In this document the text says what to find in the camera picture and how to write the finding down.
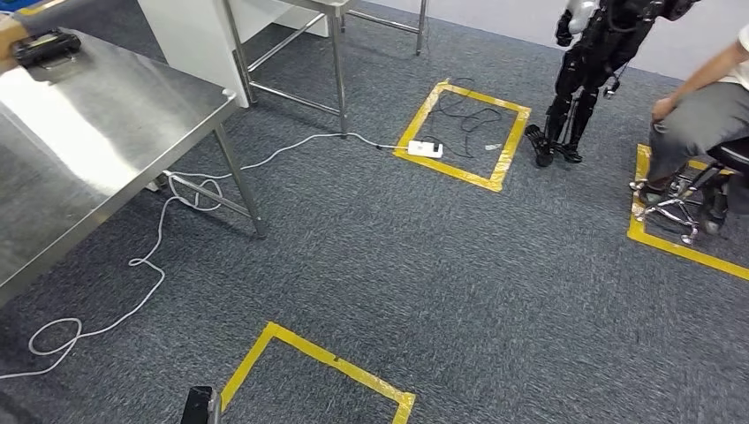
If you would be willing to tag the black office chair seat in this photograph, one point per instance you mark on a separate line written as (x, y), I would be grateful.
(731, 155)

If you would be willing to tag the brown cardboard box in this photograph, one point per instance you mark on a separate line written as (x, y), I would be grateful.
(9, 41)

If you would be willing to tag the white power strip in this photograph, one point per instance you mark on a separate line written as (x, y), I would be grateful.
(425, 149)

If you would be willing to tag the person's forearm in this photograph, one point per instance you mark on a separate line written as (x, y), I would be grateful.
(708, 67)

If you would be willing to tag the yellow floor tape square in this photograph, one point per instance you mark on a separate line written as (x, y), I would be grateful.
(327, 358)
(453, 170)

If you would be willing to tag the person's leg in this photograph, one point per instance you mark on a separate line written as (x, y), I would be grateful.
(696, 129)

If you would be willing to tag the steel frame table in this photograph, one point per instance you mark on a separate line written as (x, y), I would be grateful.
(338, 70)

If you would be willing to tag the black remote controller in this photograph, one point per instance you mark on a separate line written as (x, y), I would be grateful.
(47, 47)

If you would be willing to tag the white panel board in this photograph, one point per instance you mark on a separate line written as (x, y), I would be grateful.
(187, 41)

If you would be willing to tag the black humanoid robot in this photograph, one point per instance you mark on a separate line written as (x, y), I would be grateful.
(591, 64)

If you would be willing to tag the person's hand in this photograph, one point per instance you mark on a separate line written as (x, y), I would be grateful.
(664, 109)

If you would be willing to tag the chrome chair base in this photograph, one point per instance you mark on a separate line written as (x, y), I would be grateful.
(673, 208)

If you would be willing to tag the stainless steel workbench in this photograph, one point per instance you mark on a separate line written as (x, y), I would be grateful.
(88, 134)

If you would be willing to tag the grey case, yellow label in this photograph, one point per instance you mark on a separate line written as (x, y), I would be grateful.
(76, 14)

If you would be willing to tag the person's shoe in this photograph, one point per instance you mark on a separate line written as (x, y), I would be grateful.
(652, 192)

